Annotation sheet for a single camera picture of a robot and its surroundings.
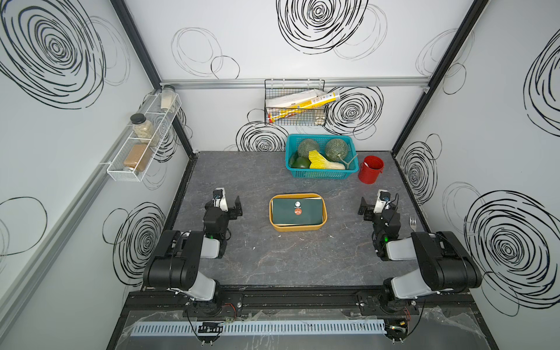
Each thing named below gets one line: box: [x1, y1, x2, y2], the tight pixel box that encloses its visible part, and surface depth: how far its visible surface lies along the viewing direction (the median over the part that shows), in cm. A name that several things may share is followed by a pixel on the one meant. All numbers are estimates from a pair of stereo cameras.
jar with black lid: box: [129, 113, 155, 143], surface depth 72 cm
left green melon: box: [297, 138, 320, 159], surface depth 111 cm
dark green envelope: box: [271, 198, 324, 225], surface depth 93 cm
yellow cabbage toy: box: [308, 150, 346, 170], surface depth 107 cm
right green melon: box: [325, 138, 349, 163], surface depth 111 cm
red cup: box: [358, 155, 385, 185], surface depth 105 cm
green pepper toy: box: [288, 156, 312, 169], surface depth 107 cm
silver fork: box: [409, 216, 417, 232], surface depth 95 cm
